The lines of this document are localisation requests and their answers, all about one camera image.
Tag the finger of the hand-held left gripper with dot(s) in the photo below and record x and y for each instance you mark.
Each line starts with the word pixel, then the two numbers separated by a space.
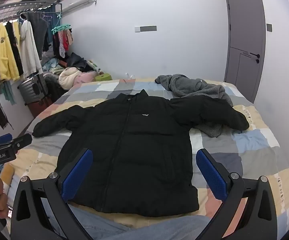
pixel 4 138
pixel 22 142

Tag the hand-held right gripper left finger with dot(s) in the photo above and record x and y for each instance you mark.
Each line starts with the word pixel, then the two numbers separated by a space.
pixel 77 177

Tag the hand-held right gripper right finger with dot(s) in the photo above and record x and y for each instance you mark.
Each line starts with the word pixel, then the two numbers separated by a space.
pixel 212 175

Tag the black puffer jacket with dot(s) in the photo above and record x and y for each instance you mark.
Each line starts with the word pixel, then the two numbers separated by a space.
pixel 134 142

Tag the pile of clothes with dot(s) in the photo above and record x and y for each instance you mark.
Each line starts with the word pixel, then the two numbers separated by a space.
pixel 77 61

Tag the hanging small clothes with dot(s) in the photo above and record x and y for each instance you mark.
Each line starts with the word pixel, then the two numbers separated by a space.
pixel 63 42

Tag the red suitcase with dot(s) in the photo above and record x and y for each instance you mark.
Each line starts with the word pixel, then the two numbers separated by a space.
pixel 38 107

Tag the teal hanging cloth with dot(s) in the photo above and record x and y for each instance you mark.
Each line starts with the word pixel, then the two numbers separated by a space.
pixel 8 92

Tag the bed with checked sheet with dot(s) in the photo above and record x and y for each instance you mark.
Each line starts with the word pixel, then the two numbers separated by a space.
pixel 254 155

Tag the silver suitcase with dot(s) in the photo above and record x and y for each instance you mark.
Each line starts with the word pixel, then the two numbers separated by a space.
pixel 30 87

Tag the cream plush garment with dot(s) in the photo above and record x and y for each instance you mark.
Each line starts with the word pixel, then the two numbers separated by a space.
pixel 68 77

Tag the person's jeans leg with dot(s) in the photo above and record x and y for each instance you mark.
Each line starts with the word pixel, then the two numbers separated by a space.
pixel 139 227

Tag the yellow fleece robe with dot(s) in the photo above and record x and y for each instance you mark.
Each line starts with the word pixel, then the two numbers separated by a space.
pixel 3 55

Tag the black scarf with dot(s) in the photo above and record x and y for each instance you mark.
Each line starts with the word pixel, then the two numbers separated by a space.
pixel 15 52

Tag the grey fleece jacket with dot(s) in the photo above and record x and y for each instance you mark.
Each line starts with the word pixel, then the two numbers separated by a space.
pixel 197 87

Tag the white hoodie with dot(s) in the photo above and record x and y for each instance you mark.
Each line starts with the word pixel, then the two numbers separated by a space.
pixel 29 52

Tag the pink cloth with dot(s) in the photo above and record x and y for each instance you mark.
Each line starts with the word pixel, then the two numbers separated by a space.
pixel 87 77

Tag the green tissue box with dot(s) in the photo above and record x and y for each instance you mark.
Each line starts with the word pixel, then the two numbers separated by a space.
pixel 104 77

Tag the white bottle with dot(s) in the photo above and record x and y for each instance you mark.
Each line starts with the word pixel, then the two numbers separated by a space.
pixel 94 65

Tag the dark grey hanging garment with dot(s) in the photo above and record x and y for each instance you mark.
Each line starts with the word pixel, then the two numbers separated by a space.
pixel 38 30

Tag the teal clip hanger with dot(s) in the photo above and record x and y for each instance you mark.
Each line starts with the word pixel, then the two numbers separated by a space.
pixel 60 28

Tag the grey door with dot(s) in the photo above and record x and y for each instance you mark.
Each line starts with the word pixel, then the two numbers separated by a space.
pixel 244 30

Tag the dark wall switch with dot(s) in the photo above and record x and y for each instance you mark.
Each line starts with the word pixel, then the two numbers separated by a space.
pixel 269 27

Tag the grey wall panel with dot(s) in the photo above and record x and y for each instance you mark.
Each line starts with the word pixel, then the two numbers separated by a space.
pixel 147 28

